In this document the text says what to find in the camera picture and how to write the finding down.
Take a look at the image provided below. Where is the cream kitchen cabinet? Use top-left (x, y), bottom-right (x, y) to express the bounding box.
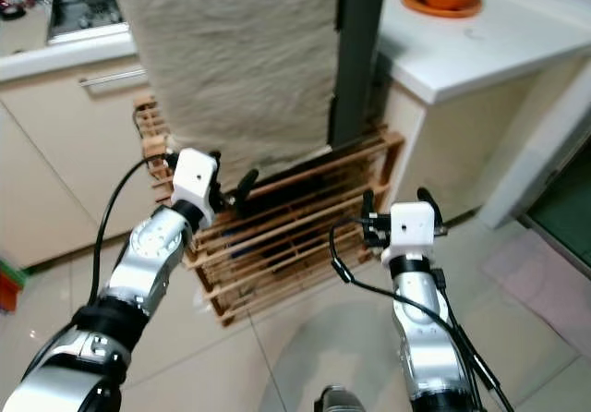
top-left (0, 15), bottom-right (176, 270)

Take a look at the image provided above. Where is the black fridge power cable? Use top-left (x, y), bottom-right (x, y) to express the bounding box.
top-left (137, 107), bottom-right (156, 177)

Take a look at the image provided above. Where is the grey robot right leg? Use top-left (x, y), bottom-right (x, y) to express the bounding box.
top-left (314, 385), bottom-right (372, 412)

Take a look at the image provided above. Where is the dark grey mini fridge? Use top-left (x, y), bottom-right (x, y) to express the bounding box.
top-left (108, 0), bottom-right (391, 191)

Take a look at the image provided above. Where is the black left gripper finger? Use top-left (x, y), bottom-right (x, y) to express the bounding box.
top-left (233, 167), bottom-right (261, 212)

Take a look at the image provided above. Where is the long steel cabinet handle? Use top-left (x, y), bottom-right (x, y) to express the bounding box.
top-left (78, 65), bottom-right (151, 90)

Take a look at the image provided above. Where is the orange board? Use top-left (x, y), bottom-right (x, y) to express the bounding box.
top-left (0, 273), bottom-right (23, 313)

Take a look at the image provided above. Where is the white counter unit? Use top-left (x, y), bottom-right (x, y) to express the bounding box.
top-left (379, 0), bottom-right (591, 228)

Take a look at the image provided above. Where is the wooden slatted rack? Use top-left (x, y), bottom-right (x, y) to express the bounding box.
top-left (134, 96), bottom-right (405, 327)

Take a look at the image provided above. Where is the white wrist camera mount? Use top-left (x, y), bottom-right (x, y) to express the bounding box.
top-left (380, 201), bottom-right (439, 263)
top-left (170, 148), bottom-right (223, 230)

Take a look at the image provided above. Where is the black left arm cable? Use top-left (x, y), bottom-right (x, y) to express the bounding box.
top-left (90, 153), bottom-right (178, 307)

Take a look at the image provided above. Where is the steel gas stove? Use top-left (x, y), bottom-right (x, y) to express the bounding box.
top-left (46, 0), bottom-right (130, 45)

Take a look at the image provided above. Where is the beige cloth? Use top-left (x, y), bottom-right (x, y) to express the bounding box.
top-left (108, 0), bottom-right (346, 189)

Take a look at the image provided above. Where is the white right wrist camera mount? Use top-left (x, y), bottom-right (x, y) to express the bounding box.
top-left (380, 201), bottom-right (439, 263)

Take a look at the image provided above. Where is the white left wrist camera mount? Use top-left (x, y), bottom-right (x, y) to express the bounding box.
top-left (170, 148), bottom-right (223, 230)

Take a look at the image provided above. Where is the green board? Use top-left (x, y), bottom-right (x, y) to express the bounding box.
top-left (0, 259), bottom-right (27, 282)

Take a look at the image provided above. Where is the pink floor mat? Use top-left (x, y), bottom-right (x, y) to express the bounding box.
top-left (480, 229), bottom-right (591, 357)

